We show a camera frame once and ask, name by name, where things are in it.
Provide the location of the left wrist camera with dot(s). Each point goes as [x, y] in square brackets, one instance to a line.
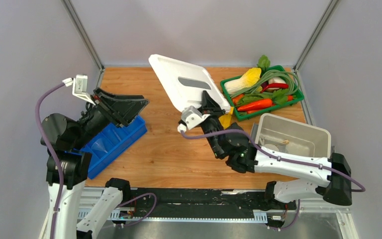
[79, 87]

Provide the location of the green leafy vegetable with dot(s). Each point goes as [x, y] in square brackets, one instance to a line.
[264, 63]

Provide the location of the beige plastic tub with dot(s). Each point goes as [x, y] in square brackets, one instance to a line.
[305, 140]

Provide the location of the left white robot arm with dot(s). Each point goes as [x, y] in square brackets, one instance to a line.
[68, 143]

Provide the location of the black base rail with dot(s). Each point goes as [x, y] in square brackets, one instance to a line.
[201, 203]

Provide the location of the blue plastic bin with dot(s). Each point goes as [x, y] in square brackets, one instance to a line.
[121, 138]

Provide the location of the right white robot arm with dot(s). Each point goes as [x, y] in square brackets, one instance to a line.
[324, 175]

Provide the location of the green vegetable tray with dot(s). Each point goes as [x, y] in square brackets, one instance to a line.
[280, 99]

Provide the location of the napa cabbage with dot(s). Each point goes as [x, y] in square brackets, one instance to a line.
[248, 79]

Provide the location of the wire gauze with white disc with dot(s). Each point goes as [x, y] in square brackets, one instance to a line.
[273, 147]

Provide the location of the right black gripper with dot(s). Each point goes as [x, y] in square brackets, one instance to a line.
[209, 106]

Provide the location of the orange carrot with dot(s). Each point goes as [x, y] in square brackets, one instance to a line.
[256, 105]

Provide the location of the green long beans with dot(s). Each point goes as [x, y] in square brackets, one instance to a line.
[272, 76]

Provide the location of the white tray lid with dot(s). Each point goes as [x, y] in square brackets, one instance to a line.
[184, 83]

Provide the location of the clear glass funnel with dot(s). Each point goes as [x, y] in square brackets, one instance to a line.
[100, 146]

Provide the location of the red chili pepper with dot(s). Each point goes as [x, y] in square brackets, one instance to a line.
[274, 86]

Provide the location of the yellow test tube rack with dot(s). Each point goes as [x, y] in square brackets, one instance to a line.
[226, 118]

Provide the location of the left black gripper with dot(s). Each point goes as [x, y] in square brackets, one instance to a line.
[124, 107]

